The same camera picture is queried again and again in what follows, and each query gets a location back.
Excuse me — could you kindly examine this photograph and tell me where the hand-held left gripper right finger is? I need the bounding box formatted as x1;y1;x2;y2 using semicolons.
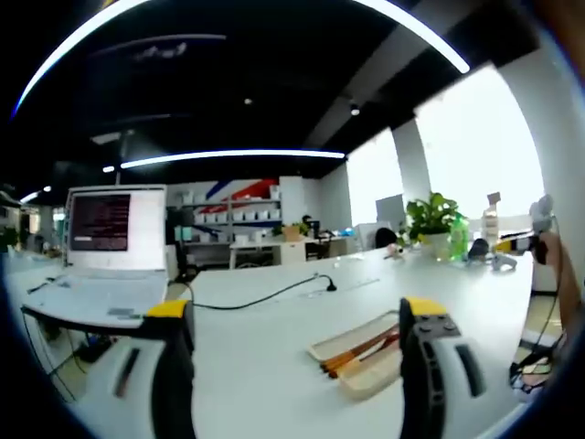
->
399;295;500;439

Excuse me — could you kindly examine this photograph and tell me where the long ceiling light strip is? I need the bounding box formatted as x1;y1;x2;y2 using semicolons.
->
120;149;346;171

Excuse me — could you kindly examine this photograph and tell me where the grey monitor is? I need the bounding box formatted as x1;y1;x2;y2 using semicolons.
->
375;194;406;230

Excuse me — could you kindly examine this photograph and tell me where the beige cutlery case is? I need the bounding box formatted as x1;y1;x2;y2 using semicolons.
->
308;309;412;402

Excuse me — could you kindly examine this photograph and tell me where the black power cable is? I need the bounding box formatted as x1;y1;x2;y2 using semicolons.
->
181;273;338;312

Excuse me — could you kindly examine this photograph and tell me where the white laptop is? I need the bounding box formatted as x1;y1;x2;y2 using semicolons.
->
20;184;169;328

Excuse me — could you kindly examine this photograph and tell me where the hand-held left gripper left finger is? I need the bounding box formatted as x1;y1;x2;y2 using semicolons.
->
85;299;198;439

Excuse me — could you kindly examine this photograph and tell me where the curved ceiling light strip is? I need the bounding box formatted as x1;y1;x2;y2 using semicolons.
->
12;0;472;121

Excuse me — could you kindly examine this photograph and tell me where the white background desk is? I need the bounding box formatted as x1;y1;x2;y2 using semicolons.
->
228;236;349;271

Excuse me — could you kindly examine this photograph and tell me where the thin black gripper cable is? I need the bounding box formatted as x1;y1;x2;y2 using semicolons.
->
510;214;566;383

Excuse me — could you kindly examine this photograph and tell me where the green plastic bottle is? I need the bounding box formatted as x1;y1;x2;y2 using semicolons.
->
450;214;471;264

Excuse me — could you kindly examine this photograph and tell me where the shelf with white boxes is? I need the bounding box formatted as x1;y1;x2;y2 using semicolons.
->
178;182;283;269

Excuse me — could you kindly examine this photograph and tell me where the green potted plant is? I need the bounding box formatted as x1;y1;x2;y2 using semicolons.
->
404;191;467;262

